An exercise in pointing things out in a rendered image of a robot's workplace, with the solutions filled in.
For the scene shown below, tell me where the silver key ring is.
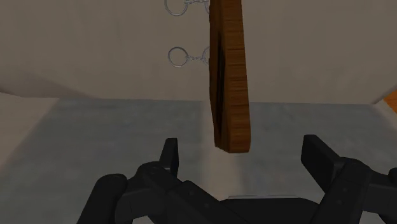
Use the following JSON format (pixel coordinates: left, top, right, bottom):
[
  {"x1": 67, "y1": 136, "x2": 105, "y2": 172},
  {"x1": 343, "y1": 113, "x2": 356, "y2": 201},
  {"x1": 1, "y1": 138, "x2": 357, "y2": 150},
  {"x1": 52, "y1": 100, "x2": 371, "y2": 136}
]
[
  {"x1": 164, "y1": 0, "x2": 211, "y2": 17},
  {"x1": 167, "y1": 46, "x2": 211, "y2": 68}
]

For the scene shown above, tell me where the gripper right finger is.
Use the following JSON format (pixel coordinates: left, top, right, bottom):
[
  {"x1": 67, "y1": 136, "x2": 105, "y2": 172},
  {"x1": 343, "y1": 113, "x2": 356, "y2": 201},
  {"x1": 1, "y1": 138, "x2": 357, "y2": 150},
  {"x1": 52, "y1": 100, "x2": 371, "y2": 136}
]
[{"x1": 300, "y1": 134, "x2": 397, "y2": 224}]

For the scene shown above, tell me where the brown wooden board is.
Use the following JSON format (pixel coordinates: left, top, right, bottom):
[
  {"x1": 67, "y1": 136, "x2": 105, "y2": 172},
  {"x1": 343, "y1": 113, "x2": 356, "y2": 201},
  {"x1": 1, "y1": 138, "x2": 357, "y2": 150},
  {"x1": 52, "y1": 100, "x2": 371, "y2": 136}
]
[{"x1": 208, "y1": 0, "x2": 251, "y2": 154}]

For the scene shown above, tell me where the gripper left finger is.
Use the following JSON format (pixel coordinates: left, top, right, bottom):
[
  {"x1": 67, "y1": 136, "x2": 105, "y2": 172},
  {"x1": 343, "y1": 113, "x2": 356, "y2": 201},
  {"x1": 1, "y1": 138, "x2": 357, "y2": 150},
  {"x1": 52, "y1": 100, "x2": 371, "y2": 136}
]
[{"x1": 76, "y1": 137, "x2": 249, "y2": 224}]

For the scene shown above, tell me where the beige dresser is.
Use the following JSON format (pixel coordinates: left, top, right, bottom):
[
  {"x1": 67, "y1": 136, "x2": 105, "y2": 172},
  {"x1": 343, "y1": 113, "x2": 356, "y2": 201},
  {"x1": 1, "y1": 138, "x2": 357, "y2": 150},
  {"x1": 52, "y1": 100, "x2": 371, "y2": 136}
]
[{"x1": 0, "y1": 0, "x2": 397, "y2": 106}]

